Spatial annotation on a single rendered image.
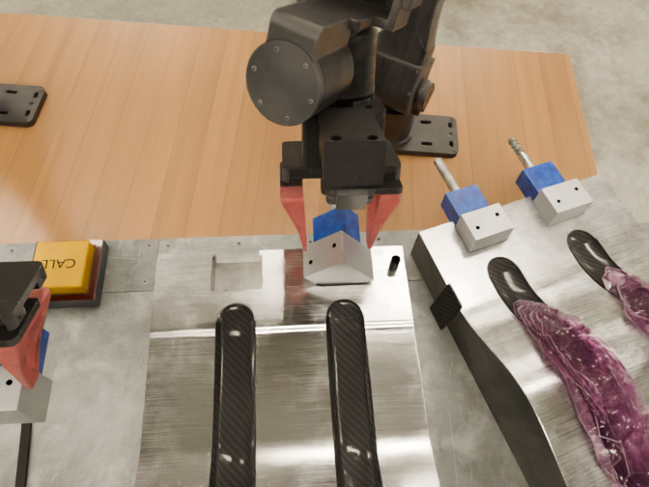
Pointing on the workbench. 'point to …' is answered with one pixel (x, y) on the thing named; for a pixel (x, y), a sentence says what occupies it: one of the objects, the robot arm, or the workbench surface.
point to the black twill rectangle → (445, 306)
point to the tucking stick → (23, 455)
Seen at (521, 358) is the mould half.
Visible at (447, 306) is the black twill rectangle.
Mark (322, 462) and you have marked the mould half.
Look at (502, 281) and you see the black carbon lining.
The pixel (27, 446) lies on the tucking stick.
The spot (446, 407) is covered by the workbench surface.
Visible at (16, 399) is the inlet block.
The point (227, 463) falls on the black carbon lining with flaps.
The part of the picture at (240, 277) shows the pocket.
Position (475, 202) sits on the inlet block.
